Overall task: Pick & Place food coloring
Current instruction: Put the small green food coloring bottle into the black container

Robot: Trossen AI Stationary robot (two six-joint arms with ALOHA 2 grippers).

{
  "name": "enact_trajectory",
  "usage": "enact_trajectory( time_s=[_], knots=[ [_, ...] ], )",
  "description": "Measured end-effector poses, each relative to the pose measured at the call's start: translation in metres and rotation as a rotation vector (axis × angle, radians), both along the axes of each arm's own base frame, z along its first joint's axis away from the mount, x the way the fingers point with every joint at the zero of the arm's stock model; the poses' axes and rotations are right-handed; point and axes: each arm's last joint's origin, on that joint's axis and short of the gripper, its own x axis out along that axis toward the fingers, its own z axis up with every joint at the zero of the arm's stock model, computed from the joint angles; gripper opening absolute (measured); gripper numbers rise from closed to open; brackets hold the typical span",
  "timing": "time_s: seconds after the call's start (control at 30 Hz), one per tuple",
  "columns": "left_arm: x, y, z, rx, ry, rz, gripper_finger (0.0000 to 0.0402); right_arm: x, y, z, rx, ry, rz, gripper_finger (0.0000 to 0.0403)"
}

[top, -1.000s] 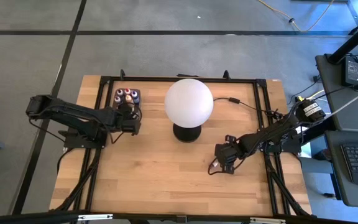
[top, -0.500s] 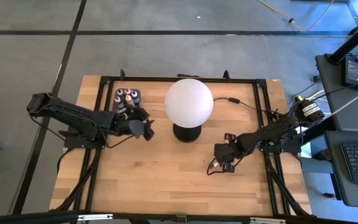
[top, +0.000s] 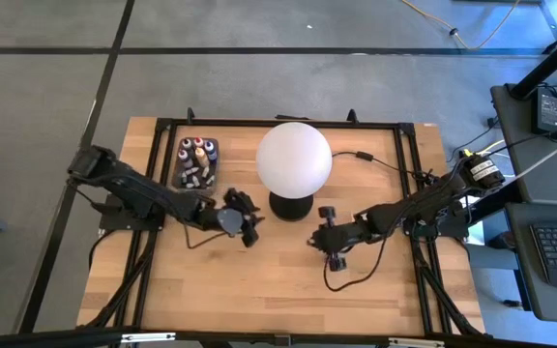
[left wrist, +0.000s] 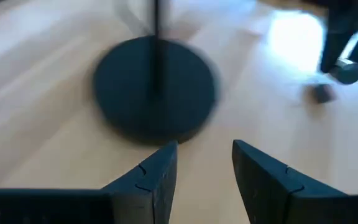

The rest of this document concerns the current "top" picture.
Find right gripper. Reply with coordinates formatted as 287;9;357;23
308;206;375;273

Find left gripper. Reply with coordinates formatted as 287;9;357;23
196;187;266;248

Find gray plastic bin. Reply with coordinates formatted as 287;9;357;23
170;134;220;195

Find white globe lamp black base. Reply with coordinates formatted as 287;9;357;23
255;121;334;222

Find gray side desk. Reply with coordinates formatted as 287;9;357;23
490;82;557;207
504;201;557;325

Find black power adapter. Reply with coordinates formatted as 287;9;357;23
530;85;557;137

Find thick black pole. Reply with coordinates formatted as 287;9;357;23
509;21;557;102

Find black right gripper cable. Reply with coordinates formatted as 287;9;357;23
323;231;391;293

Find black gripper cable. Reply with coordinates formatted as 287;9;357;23
183;221;231;250
323;231;391;293

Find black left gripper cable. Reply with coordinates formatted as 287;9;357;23
183;221;231;250

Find black lamp cord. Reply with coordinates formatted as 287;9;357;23
331;150;442;188

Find silver metal bracket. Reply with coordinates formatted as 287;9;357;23
387;336;447;348
120;332;177;345

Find yellow floor cable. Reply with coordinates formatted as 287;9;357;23
400;0;522;52

